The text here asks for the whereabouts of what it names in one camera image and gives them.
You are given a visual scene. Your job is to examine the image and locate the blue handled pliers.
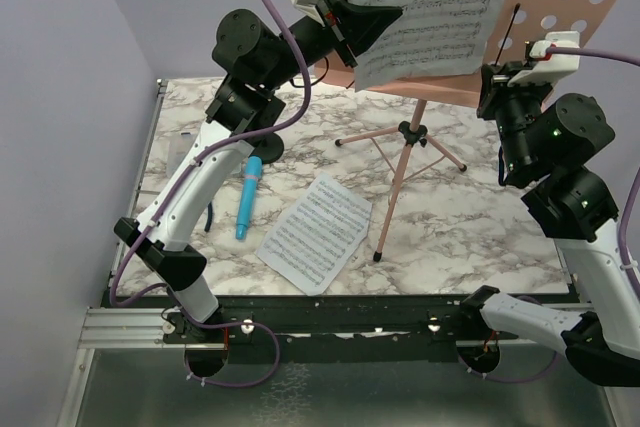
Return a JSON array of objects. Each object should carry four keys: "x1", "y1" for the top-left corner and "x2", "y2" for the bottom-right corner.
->
[{"x1": 204, "y1": 201, "x2": 214, "y2": 233}]

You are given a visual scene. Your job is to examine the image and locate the clear plastic parts box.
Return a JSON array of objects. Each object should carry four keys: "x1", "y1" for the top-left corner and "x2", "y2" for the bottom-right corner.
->
[{"x1": 166, "y1": 132, "x2": 194, "y2": 177}]

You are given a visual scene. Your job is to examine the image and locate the aluminium rail bracket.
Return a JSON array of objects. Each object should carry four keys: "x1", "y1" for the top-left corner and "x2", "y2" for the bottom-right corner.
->
[{"x1": 78, "y1": 308, "x2": 164, "y2": 350}]

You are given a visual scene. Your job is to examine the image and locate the blue toy recorder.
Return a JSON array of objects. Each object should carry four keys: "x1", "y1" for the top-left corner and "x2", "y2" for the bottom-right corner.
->
[{"x1": 235, "y1": 156, "x2": 263, "y2": 241}]

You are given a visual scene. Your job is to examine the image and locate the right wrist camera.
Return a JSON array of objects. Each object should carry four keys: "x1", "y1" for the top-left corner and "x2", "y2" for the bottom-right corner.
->
[{"x1": 507, "y1": 31, "x2": 580, "y2": 87}]

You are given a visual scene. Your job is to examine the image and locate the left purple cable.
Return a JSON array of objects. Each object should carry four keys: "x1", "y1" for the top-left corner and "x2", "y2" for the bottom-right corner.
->
[{"x1": 108, "y1": 0, "x2": 281, "y2": 389}]

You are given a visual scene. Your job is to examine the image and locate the black microphone desk stand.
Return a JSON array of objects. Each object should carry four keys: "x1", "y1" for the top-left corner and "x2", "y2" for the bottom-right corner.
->
[{"x1": 252, "y1": 133, "x2": 284, "y2": 165}]

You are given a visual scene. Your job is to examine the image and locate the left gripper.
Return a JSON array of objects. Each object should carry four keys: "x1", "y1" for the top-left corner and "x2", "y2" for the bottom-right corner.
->
[{"x1": 259, "y1": 0, "x2": 401, "y2": 92}]

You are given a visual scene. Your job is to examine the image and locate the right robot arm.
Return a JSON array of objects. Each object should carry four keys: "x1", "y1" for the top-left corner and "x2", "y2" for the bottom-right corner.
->
[{"x1": 459, "y1": 62, "x2": 639, "y2": 387}]

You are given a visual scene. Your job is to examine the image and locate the pink perforated music stand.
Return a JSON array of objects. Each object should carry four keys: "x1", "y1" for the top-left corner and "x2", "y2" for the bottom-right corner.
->
[{"x1": 339, "y1": 0, "x2": 618, "y2": 251}]

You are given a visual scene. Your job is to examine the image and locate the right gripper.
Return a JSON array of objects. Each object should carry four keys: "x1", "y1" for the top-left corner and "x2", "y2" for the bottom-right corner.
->
[{"x1": 474, "y1": 59, "x2": 552, "y2": 180}]

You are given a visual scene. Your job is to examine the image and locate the sheet music page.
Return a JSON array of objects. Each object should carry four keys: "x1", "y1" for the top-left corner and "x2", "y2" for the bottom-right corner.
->
[
  {"x1": 256, "y1": 173, "x2": 372, "y2": 296},
  {"x1": 350, "y1": 0, "x2": 505, "y2": 90}
]

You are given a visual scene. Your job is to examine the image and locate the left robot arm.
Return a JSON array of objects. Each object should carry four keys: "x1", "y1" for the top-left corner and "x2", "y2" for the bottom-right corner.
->
[{"x1": 114, "y1": 0, "x2": 403, "y2": 342}]

